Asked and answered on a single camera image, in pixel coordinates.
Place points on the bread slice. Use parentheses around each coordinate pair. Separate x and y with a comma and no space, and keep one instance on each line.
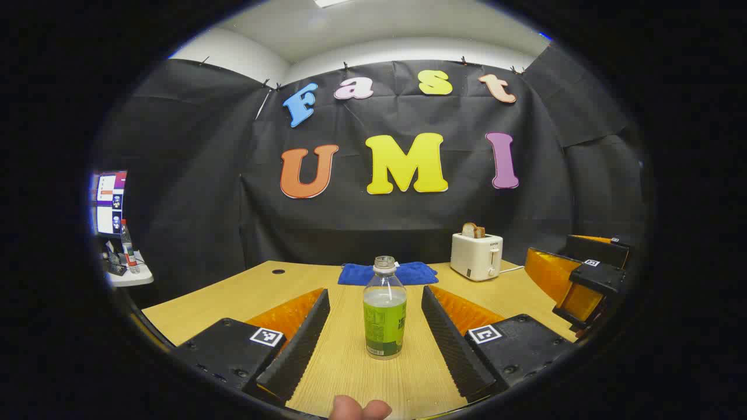
(470,230)

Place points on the white side table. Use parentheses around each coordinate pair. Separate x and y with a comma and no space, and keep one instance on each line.
(134,277)

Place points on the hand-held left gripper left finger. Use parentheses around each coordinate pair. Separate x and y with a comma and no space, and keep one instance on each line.
(297,350)

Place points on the computer monitor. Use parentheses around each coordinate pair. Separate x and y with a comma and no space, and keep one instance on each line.
(110,201)

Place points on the white toaster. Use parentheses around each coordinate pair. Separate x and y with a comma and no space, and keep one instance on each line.
(474,256)

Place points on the small clear plastic bottle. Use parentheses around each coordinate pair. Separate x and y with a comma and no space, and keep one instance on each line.
(129,251)

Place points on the green label water bottle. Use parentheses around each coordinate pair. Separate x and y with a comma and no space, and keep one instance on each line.
(385,321)

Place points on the blue cloth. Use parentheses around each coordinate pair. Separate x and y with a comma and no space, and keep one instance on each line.
(415,273)

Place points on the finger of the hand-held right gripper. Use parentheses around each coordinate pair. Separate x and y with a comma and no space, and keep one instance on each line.
(601,249)
(548,274)

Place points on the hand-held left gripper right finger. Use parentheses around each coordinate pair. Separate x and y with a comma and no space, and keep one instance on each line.
(452,350)

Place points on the small black device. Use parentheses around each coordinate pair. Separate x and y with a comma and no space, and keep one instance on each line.
(115,265)

